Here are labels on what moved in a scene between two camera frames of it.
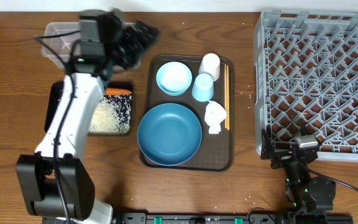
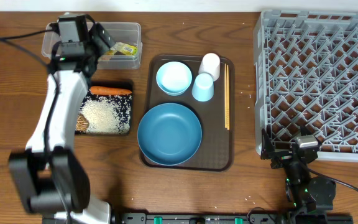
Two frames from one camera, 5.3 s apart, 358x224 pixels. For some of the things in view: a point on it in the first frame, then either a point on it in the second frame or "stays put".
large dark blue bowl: [169, 134] stays put
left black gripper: [134, 37] -> [94, 40]
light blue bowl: [173, 78] stays put
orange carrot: [117, 91] stays put
